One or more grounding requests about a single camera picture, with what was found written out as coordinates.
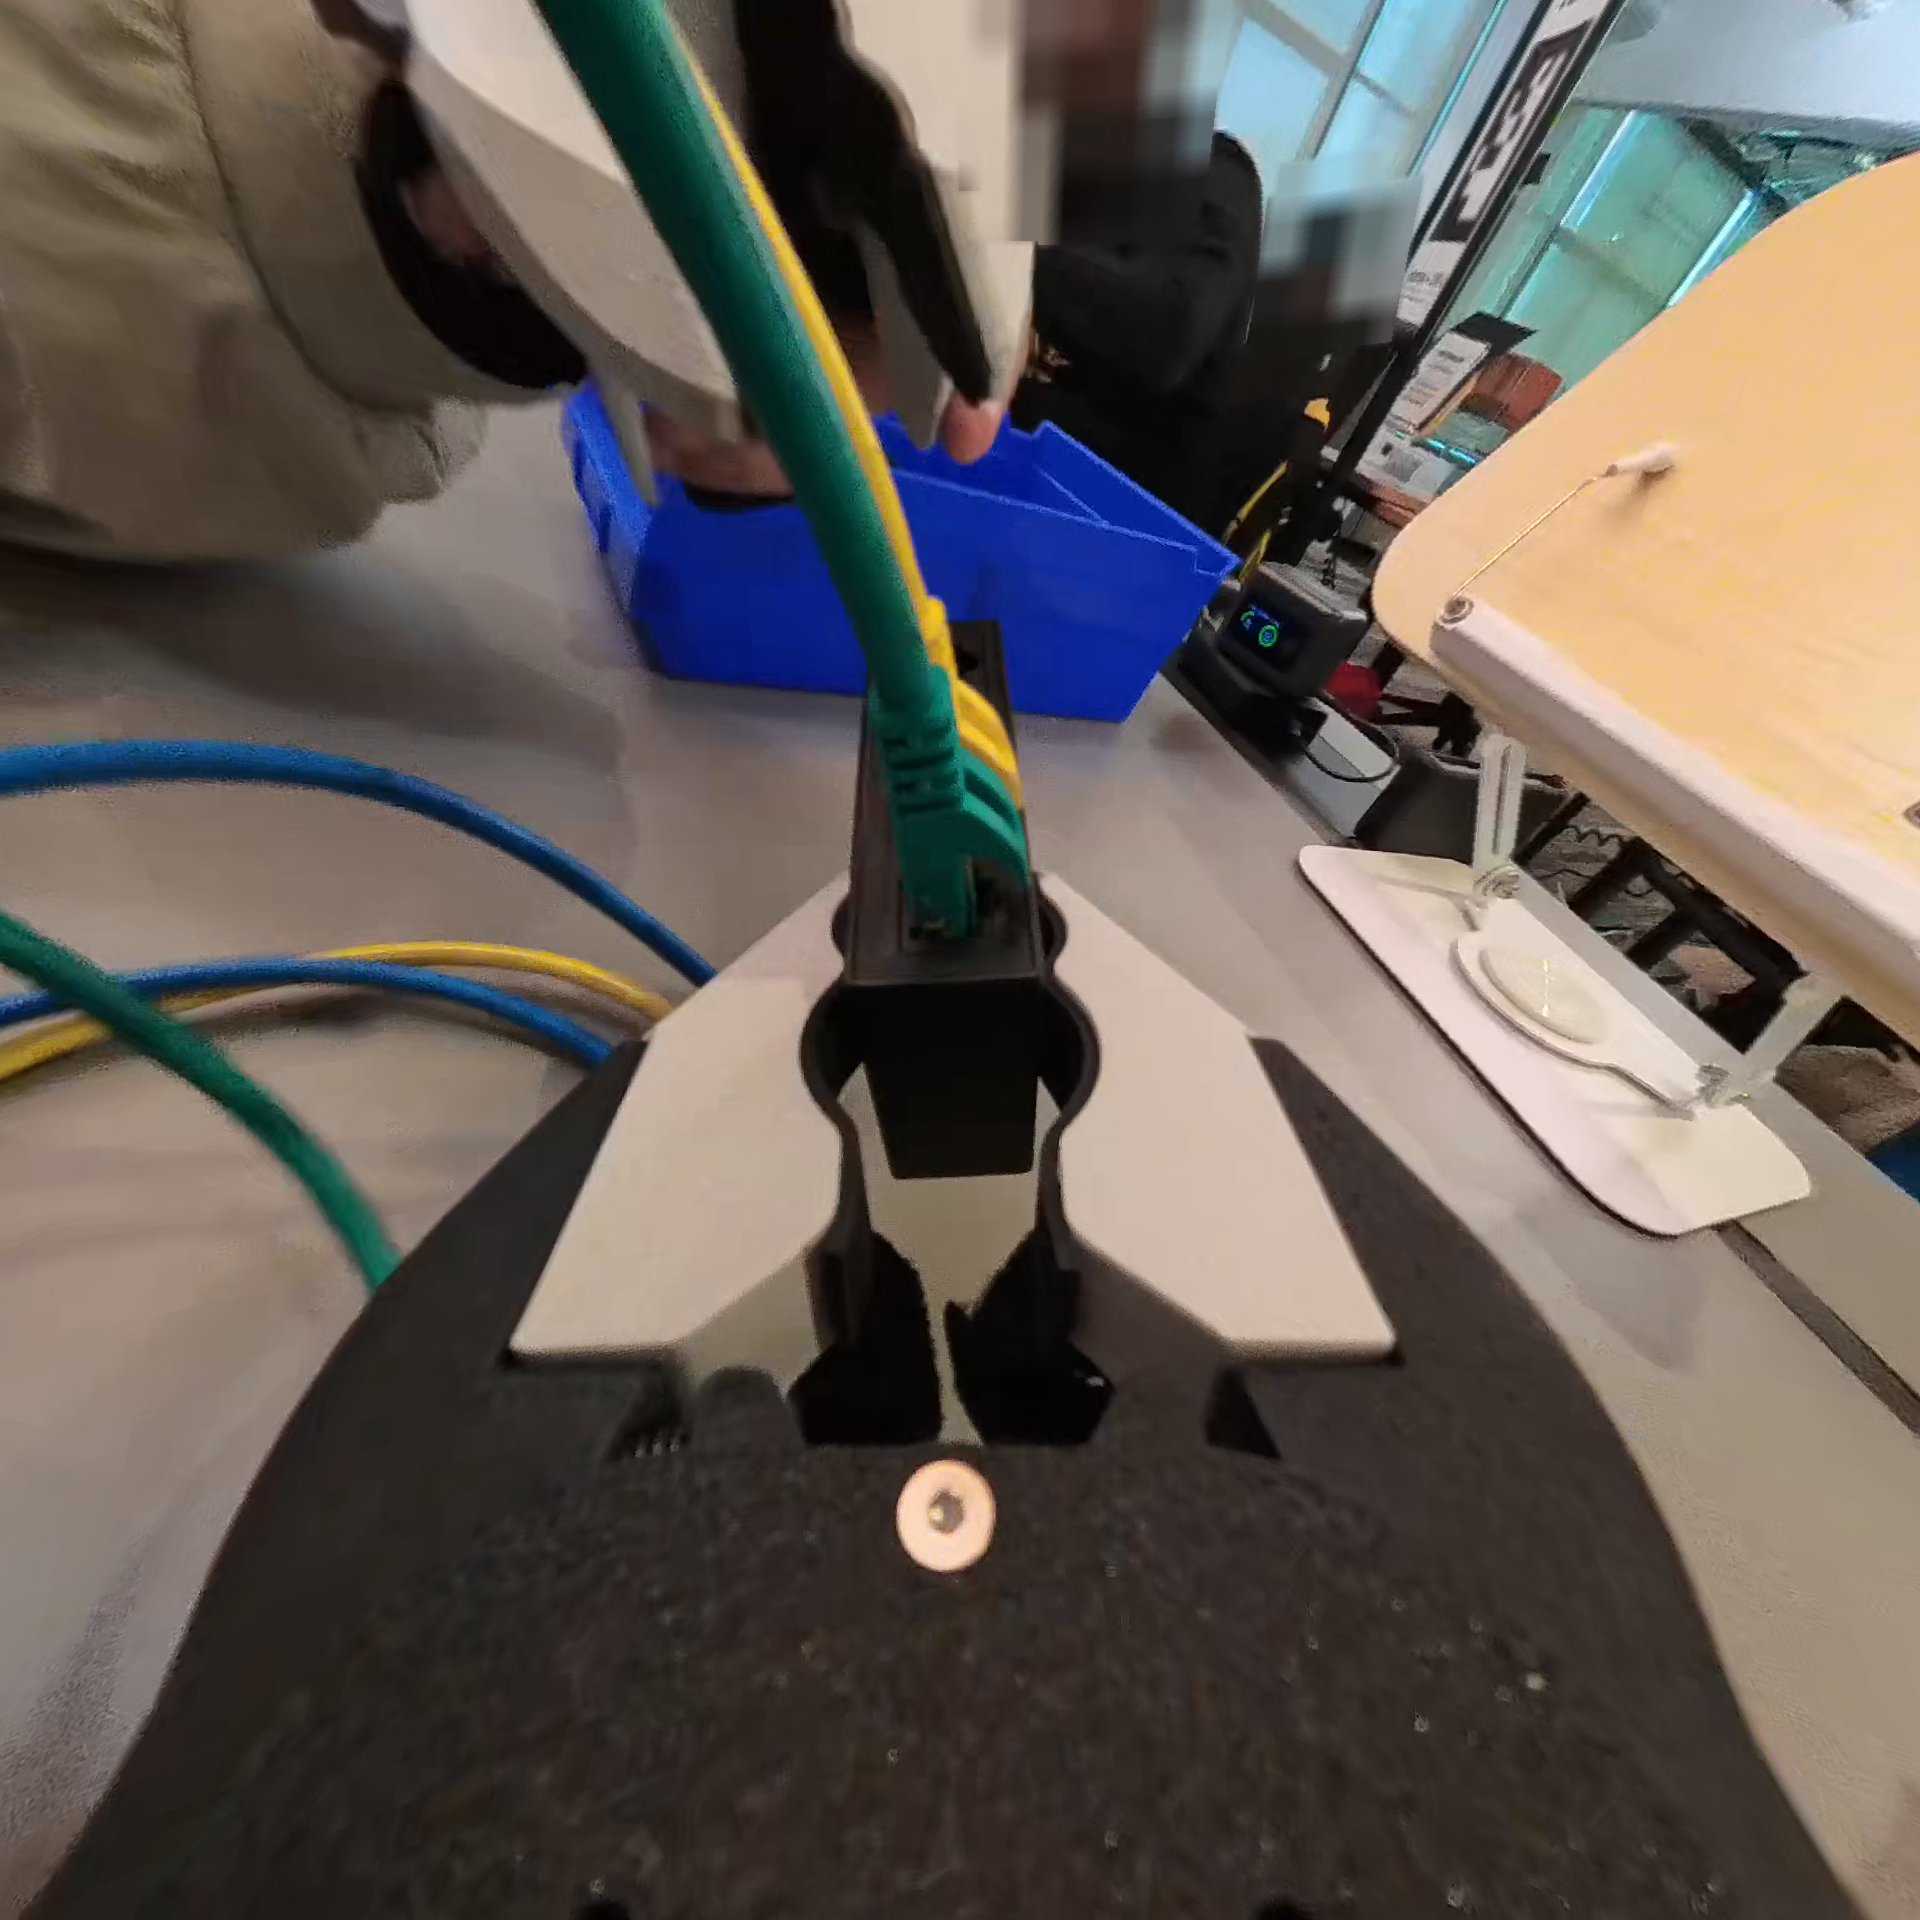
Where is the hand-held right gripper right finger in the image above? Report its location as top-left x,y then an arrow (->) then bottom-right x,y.
943,873 -> 1399,1445

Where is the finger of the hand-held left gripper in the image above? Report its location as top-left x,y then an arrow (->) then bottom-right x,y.
402,0 -> 799,510
731,0 -> 1040,464

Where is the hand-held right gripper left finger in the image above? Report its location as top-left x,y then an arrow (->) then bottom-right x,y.
510,876 -> 943,1445

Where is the green ethernet cable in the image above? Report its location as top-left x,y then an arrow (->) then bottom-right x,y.
0,0 -> 1038,1296

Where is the black ethernet switch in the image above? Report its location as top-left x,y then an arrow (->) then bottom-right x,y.
835,617 -> 1052,1181

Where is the blue plastic bin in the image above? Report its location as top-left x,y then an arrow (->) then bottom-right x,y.
562,382 -> 1240,725

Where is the yellow ethernet cable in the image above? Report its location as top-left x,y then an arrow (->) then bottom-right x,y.
0,13 -> 1029,1085

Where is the person's left forearm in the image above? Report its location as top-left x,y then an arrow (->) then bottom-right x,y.
0,0 -> 504,564

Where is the white stand base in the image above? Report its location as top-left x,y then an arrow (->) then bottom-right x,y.
1296,733 -> 1840,1236

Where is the black power station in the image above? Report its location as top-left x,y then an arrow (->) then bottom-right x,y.
1184,561 -> 1374,725

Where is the printed tag sign stand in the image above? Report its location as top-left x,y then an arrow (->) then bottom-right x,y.
1311,0 -> 1629,498

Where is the wooden tilting board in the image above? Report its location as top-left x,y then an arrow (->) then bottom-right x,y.
1371,150 -> 1920,1052

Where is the blue ethernet cable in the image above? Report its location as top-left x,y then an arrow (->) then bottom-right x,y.
0,737 -> 720,990
0,956 -> 620,1069

